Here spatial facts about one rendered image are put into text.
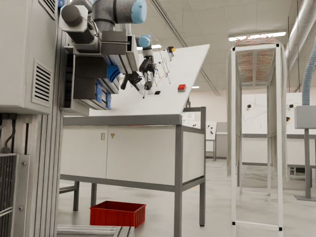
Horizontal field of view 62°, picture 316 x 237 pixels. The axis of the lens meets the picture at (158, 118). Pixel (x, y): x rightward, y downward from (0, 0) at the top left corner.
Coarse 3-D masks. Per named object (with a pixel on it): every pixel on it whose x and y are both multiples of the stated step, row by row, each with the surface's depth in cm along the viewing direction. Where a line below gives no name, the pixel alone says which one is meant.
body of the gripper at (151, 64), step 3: (144, 57) 199; (147, 57) 197; (150, 57) 201; (150, 60) 201; (153, 60) 205; (150, 63) 201; (153, 63) 201; (147, 66) 200; (150, 66) 199; (153, 66) 203; (156, 66) 205; (147, 69) 200; (150, 69) 199; (156, 69) 205
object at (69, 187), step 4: (60, 184) 263; (64, 184) 264; (68, 184) 264; (72, 184) 265; (76, 184) 259; (60, 188) 244; (64, 188) 249; (68, 188) 253; (72, 188) 255; (76, 188) 258; (60, 192) 240; (64, 192) 245; (76, 192) 258; (76, 196) 258; (76, 200) 258; (76, 204) 258; (76, 208) 258
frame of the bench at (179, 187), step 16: (176, 128) 176; (192, 128) 195; (176, 144) 175; (176, 160) 174; (64, 176) 214; (80, 176) 207; (176, 176) 173; (176, 192) 172; (176, 208) 171; (176, 224) 170
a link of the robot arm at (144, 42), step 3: (144, 36) 183; (135, 39) 185; (138, 39) 185; (141, 39) 183; (144, 39) 183; (147, 39) 183; (138, 42) 185; (141, 42) 184; (144, 42) 183; (147, 42) 183; (138, 45) 187; (141, 45) 184; (144, 45) 184; (147, 45) 184
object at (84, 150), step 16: (64, 128) 219; (80, 128) 212; (96, 128) 205; (64, 144) 217; (80, 144) 210; (96, 144) 203; (64, 160) 216; (80, 160) 209; (96, 160) 202; (96, 176) 200
